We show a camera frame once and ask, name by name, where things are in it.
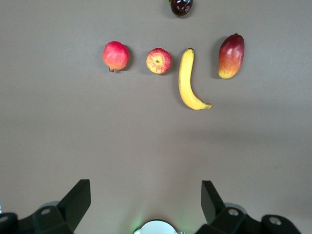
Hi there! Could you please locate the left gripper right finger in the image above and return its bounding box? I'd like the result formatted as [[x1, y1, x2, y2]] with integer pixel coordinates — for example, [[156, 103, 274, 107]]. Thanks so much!
[[195, 180, 300, 234]]

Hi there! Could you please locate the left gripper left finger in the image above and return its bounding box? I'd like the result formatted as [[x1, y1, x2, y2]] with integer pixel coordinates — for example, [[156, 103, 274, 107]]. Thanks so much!
[[0, 179, 92, 234]]

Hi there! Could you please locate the yellow banana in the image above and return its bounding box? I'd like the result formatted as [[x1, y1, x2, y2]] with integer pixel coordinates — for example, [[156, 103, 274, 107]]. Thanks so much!
[[178, 47, 213, 111]]

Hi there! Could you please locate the red yellow apple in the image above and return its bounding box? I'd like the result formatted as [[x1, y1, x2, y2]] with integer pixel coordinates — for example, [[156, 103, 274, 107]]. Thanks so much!
[[146, 47, 172, 75]]

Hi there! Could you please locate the red yellow mango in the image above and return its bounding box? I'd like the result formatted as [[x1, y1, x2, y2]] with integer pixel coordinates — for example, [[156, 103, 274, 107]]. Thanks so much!
[[218, 33, 245, 79]]

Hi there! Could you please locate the red pomegranate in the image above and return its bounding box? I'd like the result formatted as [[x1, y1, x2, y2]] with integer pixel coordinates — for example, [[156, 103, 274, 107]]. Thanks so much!
[[102, 40, 130, 73]]

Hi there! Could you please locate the dark purple round fruit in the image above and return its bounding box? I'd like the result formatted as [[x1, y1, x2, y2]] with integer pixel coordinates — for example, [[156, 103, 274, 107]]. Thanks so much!
[[170, 0, 194, 17]]

